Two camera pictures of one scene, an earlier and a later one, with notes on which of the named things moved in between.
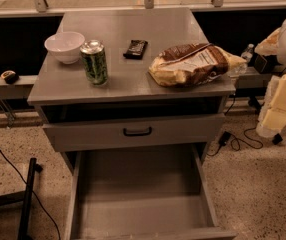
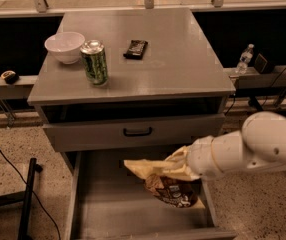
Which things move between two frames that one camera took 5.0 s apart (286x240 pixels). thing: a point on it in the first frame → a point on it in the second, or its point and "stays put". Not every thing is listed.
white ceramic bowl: [65, 46] stays put
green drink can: [93, 52] stays put
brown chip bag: [193, 64] → [170, 180]
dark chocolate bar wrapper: [136, 49] stays put
